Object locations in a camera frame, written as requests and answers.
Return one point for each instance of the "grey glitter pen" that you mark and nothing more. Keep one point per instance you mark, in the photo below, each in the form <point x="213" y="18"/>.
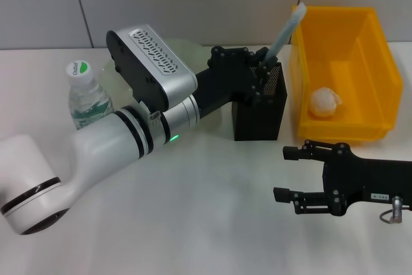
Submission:
<point x="286" y="30"/>

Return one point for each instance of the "white paper ball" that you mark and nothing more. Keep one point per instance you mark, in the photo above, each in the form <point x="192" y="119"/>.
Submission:
<point x="323" y="101"/>

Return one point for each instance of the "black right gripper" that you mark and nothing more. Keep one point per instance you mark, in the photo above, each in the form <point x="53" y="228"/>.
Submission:
<point x="363" y="178"/>

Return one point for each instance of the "clear green-label water bottle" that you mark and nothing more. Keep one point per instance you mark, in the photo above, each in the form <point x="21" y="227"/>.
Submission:
<point x="87" y="101"/>

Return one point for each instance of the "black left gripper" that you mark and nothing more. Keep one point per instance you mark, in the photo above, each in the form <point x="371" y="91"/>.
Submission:
<point x="225" y="78"/>

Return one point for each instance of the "yellow plastic storage bin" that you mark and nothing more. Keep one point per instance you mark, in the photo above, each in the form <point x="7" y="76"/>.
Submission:
<point x="354" y="127"/>

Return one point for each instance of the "pale green wavy glass bowl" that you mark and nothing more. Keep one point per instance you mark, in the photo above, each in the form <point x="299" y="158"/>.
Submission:
<point x="193" y="56"/>

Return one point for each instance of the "black mesh pen holder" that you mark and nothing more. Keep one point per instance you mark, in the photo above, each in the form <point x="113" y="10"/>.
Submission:
<point x="260" y="123"/>

